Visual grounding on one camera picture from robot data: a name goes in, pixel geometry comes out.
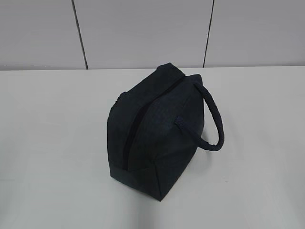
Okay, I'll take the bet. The dark navy fabric lunch bag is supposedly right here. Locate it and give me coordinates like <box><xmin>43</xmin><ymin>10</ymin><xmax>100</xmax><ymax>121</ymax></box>
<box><xmin>107</xmin><ymin>63</ymin><xmax>224</xmax><ymax>201</ymax></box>

